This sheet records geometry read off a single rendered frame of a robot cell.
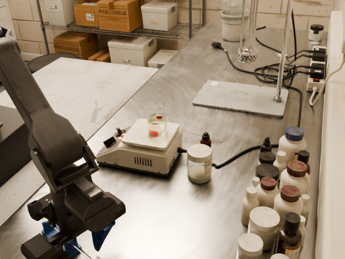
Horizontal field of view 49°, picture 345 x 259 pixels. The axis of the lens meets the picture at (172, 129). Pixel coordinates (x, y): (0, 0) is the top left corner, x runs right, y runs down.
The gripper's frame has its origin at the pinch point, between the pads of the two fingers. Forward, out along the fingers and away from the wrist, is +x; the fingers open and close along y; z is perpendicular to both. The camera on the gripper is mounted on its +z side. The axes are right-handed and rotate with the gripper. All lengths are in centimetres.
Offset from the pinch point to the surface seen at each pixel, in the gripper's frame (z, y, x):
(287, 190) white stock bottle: -23.1, -33.3, -5.5
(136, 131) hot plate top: 17.3, -29.8, -4.4
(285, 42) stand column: 6, -82, -17
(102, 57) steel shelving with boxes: 227, -171, 65
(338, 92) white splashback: -13, -81, -6
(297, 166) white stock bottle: -21.3, -40.4, -6.5
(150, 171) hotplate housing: 10.0, -27.1, 3.0
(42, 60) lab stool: 171, -85, 30
